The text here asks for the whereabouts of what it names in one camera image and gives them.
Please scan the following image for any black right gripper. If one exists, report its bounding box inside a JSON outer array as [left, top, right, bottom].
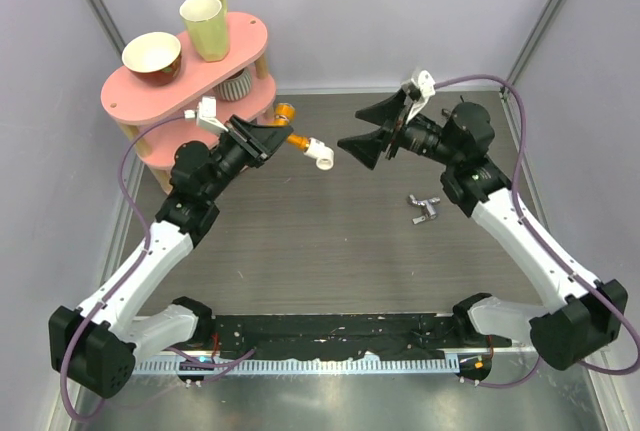
[[337, 88, 460, 170]]

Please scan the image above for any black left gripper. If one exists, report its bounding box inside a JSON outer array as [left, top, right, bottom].
[[203, 115, 292, 202]]

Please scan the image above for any orange faucet with chrome knob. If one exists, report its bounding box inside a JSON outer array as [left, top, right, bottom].
[[272, 103, 312, 153]]

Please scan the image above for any white PVC elbow fitting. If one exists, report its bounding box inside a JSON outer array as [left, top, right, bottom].
[[304, 138, 334, 171]]

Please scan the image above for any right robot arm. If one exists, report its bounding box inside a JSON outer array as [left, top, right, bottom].
[[338, 89, 628, 370]]

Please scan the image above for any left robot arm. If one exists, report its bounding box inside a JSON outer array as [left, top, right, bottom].
[[48, 116, 293, 399]]

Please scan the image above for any dark faucet with white elbow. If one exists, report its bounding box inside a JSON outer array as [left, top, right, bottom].
[[441, 95, 466, 119]]

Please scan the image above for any striped grey bowl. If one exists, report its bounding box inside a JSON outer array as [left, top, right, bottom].
[[214, 68, 253, 102]]

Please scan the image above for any chrome faucet on table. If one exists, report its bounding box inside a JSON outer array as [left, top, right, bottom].
[[407, 194, 441, 225]]

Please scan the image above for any pink three-tier shelf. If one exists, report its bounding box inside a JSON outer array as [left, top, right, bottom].
[[101, 12, 276, 193]]

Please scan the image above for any yellow-green mug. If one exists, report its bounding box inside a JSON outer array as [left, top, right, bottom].
[[179, 0, 230, 62]]

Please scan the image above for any red bowl white inside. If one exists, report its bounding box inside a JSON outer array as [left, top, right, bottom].
[[121, 31, 182, 86]]

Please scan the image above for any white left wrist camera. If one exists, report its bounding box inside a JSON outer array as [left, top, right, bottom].
[[183, 96, 228, 136]]

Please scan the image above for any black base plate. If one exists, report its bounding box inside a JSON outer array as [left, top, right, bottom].
[[154, 311, 514, 365]]

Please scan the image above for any slotted cable duct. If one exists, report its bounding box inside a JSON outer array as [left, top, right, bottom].
[[133, 353, 459, 378]]

